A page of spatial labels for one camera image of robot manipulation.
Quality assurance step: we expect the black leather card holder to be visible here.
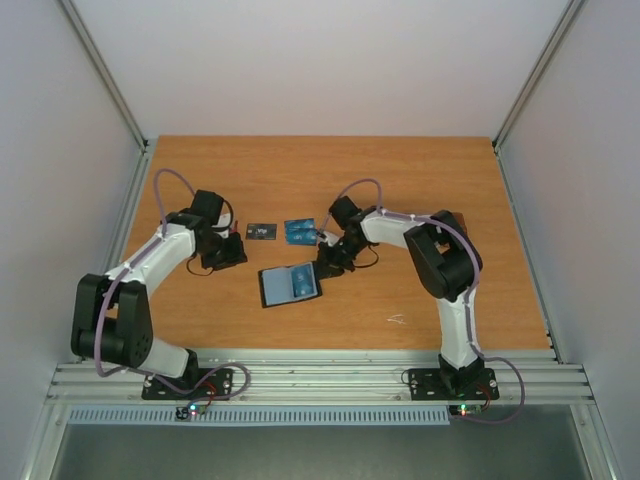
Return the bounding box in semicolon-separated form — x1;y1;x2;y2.
258;262;323;308

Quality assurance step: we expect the left circuit board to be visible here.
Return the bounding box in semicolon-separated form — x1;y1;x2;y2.
175;404;208;421

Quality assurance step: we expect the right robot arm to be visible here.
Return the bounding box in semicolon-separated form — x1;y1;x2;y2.
314;196;485;397

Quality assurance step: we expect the aluminium rail frame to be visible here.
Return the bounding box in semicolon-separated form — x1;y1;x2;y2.
46;349;594;406

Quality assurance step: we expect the black credit card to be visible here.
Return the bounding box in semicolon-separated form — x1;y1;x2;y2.
246;223;277;240

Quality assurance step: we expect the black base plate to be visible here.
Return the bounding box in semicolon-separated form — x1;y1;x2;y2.
401;368;500;402
141;368;236;401

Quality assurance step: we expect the circuit board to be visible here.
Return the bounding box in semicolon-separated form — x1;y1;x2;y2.
175;404;208;421
449;403;485;417

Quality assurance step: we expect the purple cable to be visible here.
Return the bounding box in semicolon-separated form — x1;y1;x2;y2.
319;178;526;426
94;168;251;401

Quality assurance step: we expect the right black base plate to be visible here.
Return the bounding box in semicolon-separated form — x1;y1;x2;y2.
401;368;500;402

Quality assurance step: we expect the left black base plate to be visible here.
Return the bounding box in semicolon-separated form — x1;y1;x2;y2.
141;368;236;401

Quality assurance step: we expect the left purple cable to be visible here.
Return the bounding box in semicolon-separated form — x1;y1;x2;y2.
94;168;251;401

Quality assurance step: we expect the grey slotted cable duct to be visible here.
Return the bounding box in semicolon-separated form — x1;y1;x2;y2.
68;405;450;427

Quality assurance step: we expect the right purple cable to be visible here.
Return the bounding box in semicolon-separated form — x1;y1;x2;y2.
319;178;526;426

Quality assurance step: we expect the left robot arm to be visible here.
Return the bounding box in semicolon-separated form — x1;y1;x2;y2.
71;190;247;398

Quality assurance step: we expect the right circuit board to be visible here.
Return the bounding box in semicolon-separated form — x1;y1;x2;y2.
449;403;485;417

